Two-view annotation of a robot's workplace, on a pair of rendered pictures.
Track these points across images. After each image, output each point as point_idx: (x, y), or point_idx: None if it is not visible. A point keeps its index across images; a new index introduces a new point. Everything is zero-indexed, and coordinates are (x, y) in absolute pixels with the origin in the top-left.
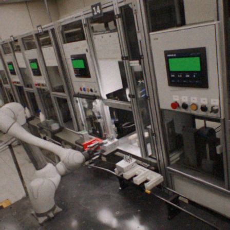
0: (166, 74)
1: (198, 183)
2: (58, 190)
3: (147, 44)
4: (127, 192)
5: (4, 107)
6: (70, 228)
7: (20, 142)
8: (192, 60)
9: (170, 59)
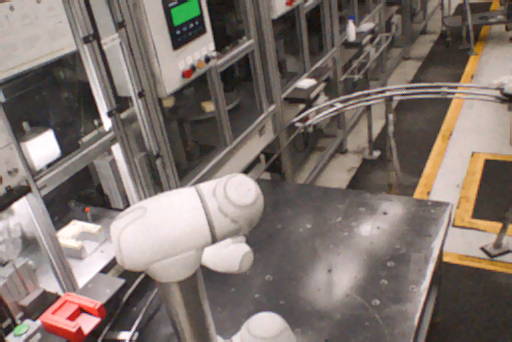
0: (166, 35)
1: (212, 170)
2: None
3: (128, 0)
4: None
5: (196, 186)
6: (303, 313)
7: (201, 303)
8: (192, 4)
9: (172, 9)
